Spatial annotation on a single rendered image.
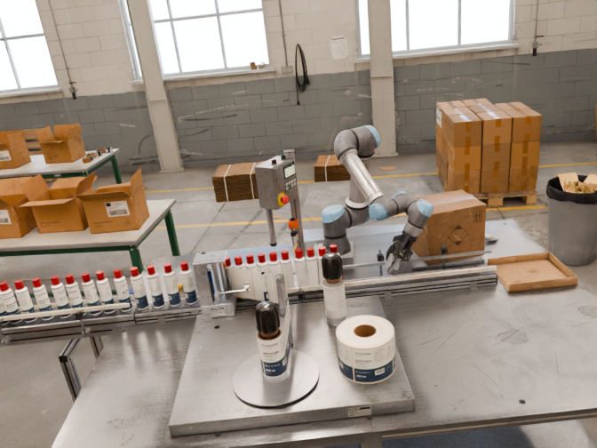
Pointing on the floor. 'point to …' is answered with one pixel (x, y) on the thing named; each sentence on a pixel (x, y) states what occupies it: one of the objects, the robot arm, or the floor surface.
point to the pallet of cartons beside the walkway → (489, 149)
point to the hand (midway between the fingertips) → (388, 268)
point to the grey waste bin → (572, 232)
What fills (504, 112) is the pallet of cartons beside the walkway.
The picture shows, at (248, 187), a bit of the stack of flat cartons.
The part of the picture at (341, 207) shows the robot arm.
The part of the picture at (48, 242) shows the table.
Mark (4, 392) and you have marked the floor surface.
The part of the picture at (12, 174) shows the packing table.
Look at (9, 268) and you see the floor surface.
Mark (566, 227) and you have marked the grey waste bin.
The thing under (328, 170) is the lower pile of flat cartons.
